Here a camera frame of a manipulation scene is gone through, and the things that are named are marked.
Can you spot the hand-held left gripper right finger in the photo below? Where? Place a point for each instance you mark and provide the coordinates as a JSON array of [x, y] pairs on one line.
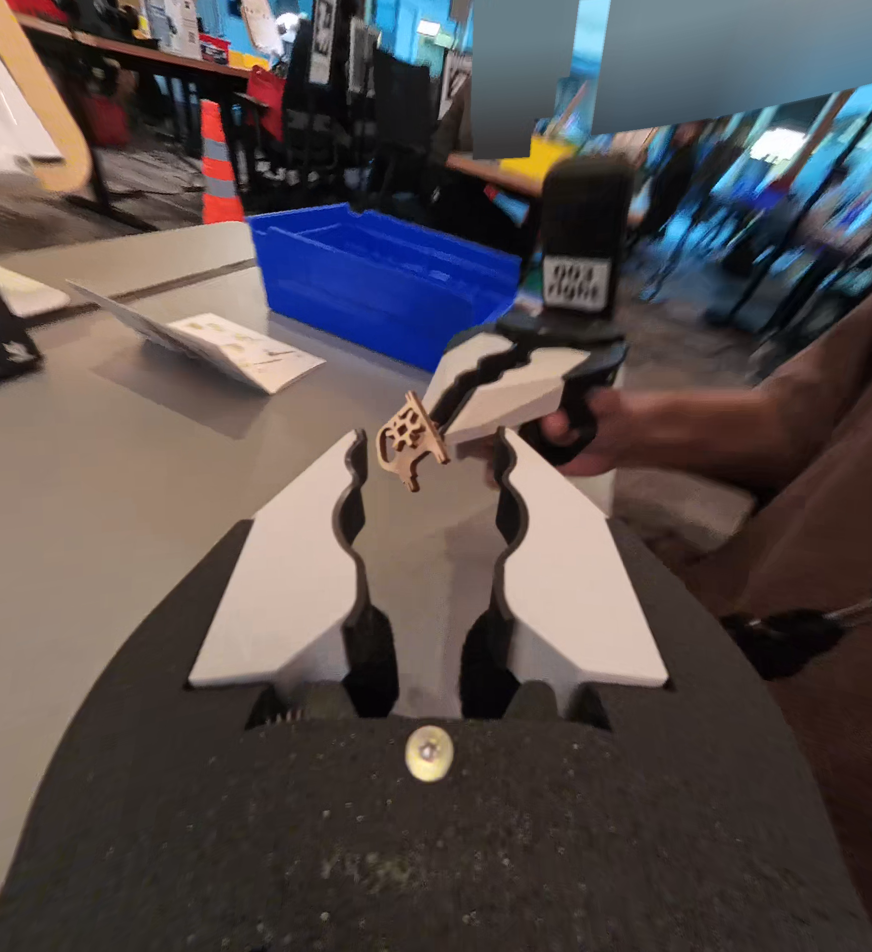
[[577, 602]]

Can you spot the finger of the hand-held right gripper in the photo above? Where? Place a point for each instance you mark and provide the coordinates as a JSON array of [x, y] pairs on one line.
[[466, 357], [525, 394]]

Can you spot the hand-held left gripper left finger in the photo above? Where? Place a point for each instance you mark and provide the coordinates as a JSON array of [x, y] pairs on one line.
[[280, 602]]

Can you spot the wooden frame piece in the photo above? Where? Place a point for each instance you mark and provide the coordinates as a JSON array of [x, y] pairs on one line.
[[406, 439]]

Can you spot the person's right forearm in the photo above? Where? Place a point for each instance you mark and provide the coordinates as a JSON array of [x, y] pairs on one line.
[[704, 428]]

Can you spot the person's right hand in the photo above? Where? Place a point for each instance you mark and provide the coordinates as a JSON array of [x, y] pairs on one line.
[[618, 431]]

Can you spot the blue plastic bin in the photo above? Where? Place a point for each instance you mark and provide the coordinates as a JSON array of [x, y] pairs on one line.
[[376, 282]]

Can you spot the white instruction booklet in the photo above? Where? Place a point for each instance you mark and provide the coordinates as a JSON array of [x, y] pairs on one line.
[[235, 349]]

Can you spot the orange traffic cone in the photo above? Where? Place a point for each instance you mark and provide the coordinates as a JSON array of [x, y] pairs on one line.
[[220, 171]]

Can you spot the red bag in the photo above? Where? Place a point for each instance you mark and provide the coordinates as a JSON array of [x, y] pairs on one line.
[[105, 123]]

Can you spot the tan wooden tabletop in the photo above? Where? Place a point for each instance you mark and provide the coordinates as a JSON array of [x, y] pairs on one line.
[[49, 119]]

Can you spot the black table frame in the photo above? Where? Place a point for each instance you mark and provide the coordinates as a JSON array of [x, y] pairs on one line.
[[112, 193]]

